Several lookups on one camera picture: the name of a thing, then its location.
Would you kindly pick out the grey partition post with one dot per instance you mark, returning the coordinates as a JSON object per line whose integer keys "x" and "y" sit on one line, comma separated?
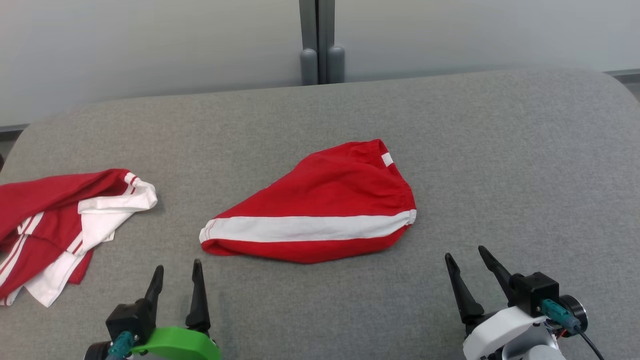
{"x": 309, "y": 65}
{"x": 335, "y": 65}

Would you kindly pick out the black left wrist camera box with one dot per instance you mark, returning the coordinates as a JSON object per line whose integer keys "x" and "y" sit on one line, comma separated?
{"x": 131, "y": 320}

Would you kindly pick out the red white-sleeved shirt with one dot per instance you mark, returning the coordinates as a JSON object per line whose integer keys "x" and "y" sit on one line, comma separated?
{"x": 47, "y": 200}

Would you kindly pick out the red shorts white stripe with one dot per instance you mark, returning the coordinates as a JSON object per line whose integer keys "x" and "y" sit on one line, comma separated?
{"x": 325, "y": 192}

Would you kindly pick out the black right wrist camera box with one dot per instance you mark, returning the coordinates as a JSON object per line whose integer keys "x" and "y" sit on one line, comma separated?
{"x": 534, "y": 292}

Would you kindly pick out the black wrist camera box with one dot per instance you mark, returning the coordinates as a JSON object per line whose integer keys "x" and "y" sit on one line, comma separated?
{"x": 534, "y": 292}
{"x": 131, "y": 320}

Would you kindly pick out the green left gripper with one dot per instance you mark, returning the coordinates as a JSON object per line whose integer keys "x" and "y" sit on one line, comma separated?
{"x": 180, "y": 345}

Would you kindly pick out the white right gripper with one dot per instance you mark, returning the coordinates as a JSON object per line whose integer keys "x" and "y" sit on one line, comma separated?
{"x": 500, "y": 330}

